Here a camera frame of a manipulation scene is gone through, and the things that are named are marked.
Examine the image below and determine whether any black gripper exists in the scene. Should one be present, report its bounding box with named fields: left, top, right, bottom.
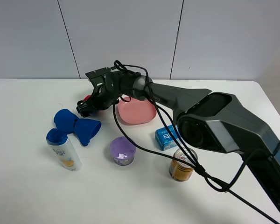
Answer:
left=76, top=67, right=140, bottom=117

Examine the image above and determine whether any red blue spiky ball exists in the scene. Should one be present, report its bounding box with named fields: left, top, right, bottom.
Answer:
left=83, top=94, right=101, bottom=115

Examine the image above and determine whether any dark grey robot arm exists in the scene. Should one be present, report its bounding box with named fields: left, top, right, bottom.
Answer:
left=77, top=65, right=280, bottom=212

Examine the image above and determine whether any blue folded cloth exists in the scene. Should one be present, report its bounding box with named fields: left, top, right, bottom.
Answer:
left=53, top=109, right=102, bottom=146

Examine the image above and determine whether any white bottle blue cap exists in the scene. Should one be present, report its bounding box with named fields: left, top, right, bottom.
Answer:
left=46, top=128, right=82, bottom=171

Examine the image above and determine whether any pink square plate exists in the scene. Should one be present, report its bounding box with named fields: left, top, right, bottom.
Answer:
left=118, top=97, right=157, bottom=125

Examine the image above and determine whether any purple lidded round jar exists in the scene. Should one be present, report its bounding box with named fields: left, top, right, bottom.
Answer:
left=110, top=136, right=136, bottom=166

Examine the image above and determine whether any Darlie toothpaste box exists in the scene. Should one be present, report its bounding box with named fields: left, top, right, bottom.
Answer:
left=154, top=125, right=182, bottom=151

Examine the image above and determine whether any gold beverage can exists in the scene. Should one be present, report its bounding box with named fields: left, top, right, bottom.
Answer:
left=169, top=149, right=194, bottom=182

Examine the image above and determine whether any black cable bundle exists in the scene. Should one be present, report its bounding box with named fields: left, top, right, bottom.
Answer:
left=111, top=60, right=280, bottom=224

